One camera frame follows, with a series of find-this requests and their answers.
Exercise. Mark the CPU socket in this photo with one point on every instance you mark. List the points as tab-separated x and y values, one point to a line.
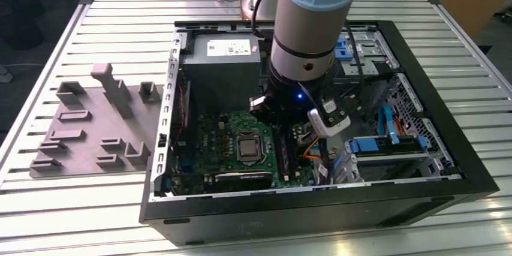
237	160

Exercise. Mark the grey parts rack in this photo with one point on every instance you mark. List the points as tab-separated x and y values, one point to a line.
100	118

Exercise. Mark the silver drive cage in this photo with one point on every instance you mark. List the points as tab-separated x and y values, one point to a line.
368	67

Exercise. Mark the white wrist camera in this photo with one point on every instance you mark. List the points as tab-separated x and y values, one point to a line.
329	128

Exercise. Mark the silver CPU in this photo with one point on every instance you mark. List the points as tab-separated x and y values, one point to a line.
248	148

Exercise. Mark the black PC case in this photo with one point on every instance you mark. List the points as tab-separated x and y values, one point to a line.
280	217

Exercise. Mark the grey power supply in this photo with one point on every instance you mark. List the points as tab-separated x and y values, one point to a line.
220	82

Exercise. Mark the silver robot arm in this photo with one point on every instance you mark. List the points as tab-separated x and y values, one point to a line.
312	28

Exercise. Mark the grey stand foot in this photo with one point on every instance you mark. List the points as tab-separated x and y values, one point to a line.
4	74

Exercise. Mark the black chair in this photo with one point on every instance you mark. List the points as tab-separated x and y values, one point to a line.
20	13

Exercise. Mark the blue disk carrier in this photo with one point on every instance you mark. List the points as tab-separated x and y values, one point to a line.
344	55

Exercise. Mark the hard disk in blue carrier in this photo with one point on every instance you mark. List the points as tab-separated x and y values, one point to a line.
365	146

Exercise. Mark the black graphics card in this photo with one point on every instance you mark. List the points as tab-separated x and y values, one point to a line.
240	178

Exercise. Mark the green motherboard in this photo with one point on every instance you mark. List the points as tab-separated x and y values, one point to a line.
212	124

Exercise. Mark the blue VGA port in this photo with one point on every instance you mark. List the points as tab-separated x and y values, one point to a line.
168	185

